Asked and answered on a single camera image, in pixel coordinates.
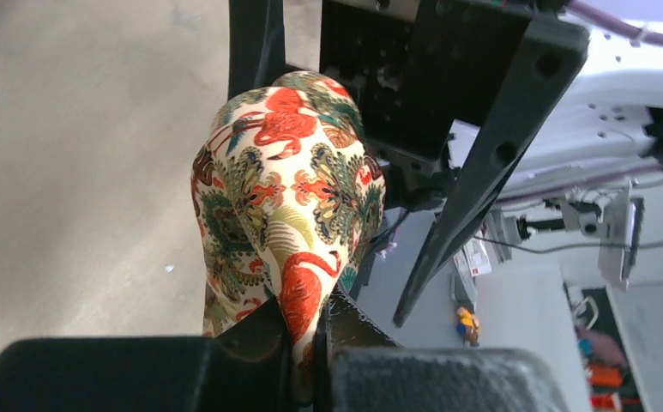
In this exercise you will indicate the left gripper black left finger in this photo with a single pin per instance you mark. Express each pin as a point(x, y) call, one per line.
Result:
point(244, 369)

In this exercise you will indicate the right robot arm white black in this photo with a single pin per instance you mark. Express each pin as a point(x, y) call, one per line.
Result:
point(606, 129)

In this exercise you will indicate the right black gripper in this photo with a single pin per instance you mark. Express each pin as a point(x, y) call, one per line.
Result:
point(452, 93)

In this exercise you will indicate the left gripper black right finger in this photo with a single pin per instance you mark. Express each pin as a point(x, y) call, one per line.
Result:
point(360, 368)

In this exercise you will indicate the paisley orange green tie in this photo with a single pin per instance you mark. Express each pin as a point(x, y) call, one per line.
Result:
point(287, 199)

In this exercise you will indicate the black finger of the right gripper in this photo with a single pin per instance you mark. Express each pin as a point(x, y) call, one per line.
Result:
point(257, 53)

